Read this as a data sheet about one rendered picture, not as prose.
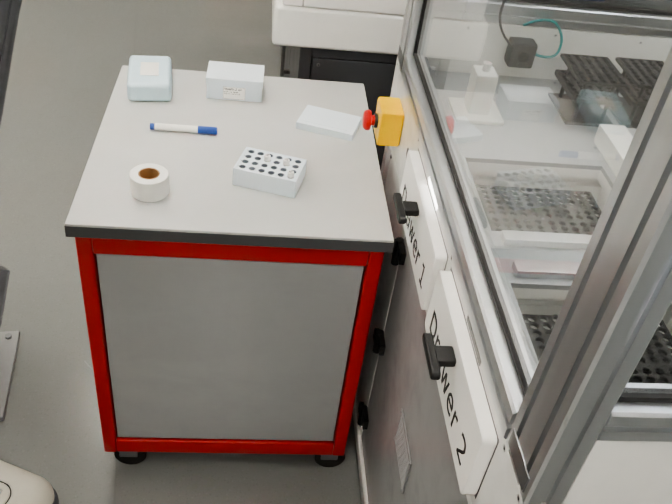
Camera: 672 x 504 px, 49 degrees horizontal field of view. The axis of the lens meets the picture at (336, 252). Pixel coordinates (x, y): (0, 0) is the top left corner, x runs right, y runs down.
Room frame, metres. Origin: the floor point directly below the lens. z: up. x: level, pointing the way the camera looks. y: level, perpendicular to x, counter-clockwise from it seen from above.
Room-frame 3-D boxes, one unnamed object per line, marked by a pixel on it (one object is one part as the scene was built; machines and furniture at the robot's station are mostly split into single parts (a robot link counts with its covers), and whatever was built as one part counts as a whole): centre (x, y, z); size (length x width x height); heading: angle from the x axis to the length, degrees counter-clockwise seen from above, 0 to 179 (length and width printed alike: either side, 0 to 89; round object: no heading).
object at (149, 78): (1.51, 0.47, 0.78); 0.15 x 0.10 x 0.04; 15
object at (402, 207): (0.97, -0.10, 0.91); 0.07 x 0.04 x 0.01; 9
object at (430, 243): (0.97, -0.13, 0.87); 0.29 x 0.02 x 0.11; 9
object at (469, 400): (0.66, -0.18, 0.87); 0.29 x 0.02 x 0.11; 9
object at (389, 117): (1.30, -0.06, 0.88); 0.07 x 0.05 x 0.07; 9
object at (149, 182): (1.11, 0.36, 0.78); 0.07 x 0.07 x 0.04
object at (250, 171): (1.21, 0.15, 0.78); 0.12 x 0.08 x 0.04; 83
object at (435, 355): (0.66, -0.15, 0.91); 0.07 x 0.04 x 0.01; 9
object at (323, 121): (1.45, 0.06, 0.77); 0.13 x 0.09 x 0.02; 80
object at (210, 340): (1.33, 0.23, 0.38); 0.62 x 0.58 x 0.76; 9
